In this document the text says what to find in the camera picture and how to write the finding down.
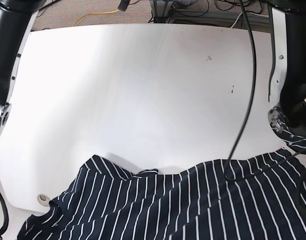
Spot navy white striped T-shirt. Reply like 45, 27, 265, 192
18, 149, 306, 240

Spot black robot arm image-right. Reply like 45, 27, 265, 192
267, 0, 306, 138

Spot black robot arm image-left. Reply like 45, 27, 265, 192
0, 0, 45, 138

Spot aluminium frame base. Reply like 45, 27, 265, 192
149, 0, 268, 28

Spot yellow floor cable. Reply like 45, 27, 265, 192
73, 8, 120, 27

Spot left table cable grommet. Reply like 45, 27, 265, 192
37, 194, 51, 207

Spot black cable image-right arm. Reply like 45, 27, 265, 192
222, 0, 306, 182

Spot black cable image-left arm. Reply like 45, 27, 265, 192
0, 179, 11, 236

